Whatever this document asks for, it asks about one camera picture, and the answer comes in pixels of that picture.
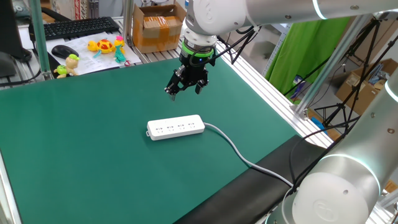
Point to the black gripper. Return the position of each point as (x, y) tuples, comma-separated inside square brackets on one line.
[(194, 73)]

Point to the white four-socket power strip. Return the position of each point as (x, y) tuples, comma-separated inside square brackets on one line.
[(174, 127)]

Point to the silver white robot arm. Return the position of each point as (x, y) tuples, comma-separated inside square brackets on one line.
[(342, 186)]

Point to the taped cardboard box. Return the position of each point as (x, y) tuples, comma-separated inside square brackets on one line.
[(155, 31)]

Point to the pink-haired green doll toy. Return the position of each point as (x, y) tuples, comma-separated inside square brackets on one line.
[(119, 53)]

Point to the yellow red turtle toy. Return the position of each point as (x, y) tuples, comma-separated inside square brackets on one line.
[(104, 46)]

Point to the white printed paper sheets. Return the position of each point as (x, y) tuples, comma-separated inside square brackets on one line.
[(90, 62)]

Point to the doll toy with green cap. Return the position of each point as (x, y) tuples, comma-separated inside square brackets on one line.
[(71, 65)]

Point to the bright green cloth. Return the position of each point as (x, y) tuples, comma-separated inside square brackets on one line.
[(304, 53)]

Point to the black rubber strip mat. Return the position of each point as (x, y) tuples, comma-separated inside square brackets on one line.
[(236, 199)]

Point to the black computer keyboard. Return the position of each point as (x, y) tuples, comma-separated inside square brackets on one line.
[(74, 28)]

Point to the black computer mouse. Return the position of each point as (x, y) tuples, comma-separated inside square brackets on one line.
[(63, 51)]

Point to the green table mat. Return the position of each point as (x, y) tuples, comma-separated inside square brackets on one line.
[(77, 155)]

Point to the black tripod stand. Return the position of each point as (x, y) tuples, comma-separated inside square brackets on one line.
[(342, 107)]

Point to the open brown storage carton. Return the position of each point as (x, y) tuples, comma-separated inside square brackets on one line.
[(370, 93)]

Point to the black computer monitor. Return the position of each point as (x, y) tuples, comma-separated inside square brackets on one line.
[(7, 31)]

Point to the aluminium frame post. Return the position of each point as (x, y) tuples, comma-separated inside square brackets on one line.
[(329, 68), (127, 18), (40, 37)]

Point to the aluminium profile side rail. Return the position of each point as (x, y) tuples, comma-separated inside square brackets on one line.
[(7, 199), (280, 102)]

